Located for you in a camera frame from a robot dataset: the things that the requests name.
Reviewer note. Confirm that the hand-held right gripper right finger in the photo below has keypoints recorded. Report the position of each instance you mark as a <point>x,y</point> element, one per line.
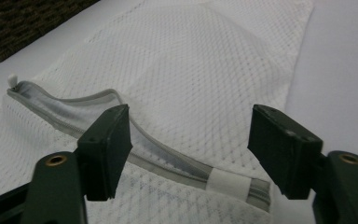
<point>286,155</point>

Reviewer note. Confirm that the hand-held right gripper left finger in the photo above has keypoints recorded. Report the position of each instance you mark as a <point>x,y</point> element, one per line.
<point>102,155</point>

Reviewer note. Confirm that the white mesh laundry bag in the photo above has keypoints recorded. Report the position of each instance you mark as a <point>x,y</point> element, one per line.
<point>183,77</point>

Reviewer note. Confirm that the dark brown wicker basket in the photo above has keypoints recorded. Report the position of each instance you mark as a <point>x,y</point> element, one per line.
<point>18,25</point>

